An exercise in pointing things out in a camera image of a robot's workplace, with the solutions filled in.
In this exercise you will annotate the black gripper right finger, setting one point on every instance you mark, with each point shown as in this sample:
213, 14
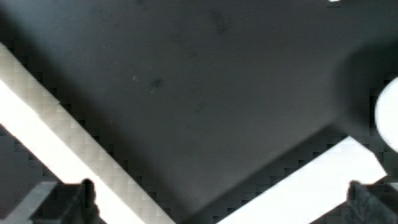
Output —
370, 205

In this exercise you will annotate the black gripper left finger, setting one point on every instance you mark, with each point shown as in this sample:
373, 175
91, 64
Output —
57, 204

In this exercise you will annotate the white lamp bulb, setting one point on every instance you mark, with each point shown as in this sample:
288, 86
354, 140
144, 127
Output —
386, 114

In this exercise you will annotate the white L-shaped border frame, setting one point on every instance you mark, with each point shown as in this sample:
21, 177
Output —
302, 197

